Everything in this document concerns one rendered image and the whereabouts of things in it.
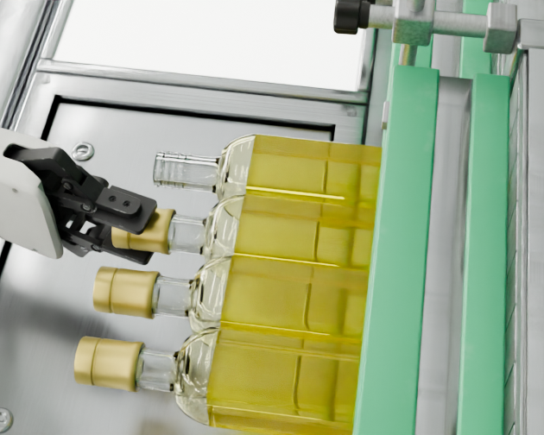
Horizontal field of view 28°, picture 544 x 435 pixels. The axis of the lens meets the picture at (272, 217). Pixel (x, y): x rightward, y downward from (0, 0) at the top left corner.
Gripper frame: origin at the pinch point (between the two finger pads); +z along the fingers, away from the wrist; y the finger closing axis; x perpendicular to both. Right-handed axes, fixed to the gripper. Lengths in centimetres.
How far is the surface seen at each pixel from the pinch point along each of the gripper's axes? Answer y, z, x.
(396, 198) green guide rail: 14.0, 20.3, 0.4
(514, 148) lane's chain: 12.6, 26.0, 8.1
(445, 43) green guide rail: 3.7, 17.6, 24.0
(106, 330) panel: -12.5, -2.0, -3.5
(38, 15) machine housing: -13.5, -26.4, 28.1
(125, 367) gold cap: 1.7, 5.7, -11.6
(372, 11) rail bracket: 15.7, 14.0, 13.5
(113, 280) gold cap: 2.0, 1.9, -5.9
